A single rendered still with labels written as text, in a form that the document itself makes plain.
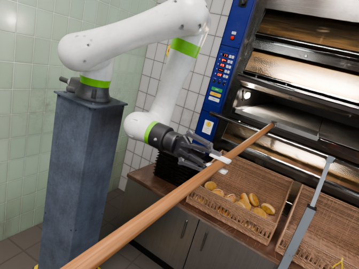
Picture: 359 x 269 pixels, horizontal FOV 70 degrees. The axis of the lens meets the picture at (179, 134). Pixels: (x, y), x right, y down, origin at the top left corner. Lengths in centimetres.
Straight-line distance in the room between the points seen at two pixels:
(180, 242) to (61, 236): 78
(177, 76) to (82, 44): 35
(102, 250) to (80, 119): 74
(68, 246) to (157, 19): 108
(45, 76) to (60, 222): 89
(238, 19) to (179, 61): 108
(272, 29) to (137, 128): 131
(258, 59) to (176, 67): 105
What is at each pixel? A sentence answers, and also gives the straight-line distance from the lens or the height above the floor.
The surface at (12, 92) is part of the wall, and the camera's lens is 174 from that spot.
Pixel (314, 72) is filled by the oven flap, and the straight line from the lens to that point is 191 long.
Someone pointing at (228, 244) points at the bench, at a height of 50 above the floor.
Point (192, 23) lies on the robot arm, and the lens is 84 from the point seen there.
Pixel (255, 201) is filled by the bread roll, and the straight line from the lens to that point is 195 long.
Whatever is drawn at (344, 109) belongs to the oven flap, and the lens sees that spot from 175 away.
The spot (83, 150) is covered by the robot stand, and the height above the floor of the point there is 101.
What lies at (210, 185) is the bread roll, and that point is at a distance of 192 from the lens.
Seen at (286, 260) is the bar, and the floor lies 64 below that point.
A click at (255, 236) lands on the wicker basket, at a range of 169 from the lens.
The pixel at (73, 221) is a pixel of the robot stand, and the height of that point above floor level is 66.
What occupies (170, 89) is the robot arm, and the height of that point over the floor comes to 133.
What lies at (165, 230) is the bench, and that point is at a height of 34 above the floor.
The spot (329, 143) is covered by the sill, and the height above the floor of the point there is 117.
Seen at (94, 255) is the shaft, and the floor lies 117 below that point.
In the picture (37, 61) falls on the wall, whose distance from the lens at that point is 176.
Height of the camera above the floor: 148
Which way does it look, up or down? 17 degrees down
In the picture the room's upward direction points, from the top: 15 degrees clockwise
